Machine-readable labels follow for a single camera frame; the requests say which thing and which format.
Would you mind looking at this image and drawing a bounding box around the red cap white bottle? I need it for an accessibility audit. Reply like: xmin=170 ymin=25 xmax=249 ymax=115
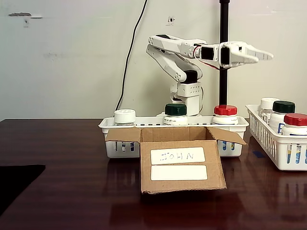
xmin=213 ymin=104 xmax=239 ymax=151
xmin=280 ymin=113 xmax=307 ymax=165

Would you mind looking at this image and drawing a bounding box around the green cap white bottle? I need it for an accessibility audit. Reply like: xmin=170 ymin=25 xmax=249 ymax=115
xmin=163 ymin=103 xmax=189 ymax=126
xmin=269 ymin=100 xmax=296 ymax=135

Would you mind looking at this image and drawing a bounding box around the labelled cardboard box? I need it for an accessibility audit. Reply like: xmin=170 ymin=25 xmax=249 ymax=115
xmin=105 ymin=126 xmax=248 ymax=195

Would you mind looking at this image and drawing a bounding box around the white cap clear bottle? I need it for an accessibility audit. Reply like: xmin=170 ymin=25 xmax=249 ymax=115
xmin=114 ymin=109 xmax=137 ymax=153
xmin=258 ymin=97 xmax=281 ymax=124

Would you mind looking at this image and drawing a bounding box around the black vertical pole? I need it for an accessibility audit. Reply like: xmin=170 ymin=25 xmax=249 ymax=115
xmin=219 ymin=0 xmax=230 ymax=107

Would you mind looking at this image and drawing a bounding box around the black cable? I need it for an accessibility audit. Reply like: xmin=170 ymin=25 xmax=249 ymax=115
xmin=114 ymin=0 xmax=149 ymax=112

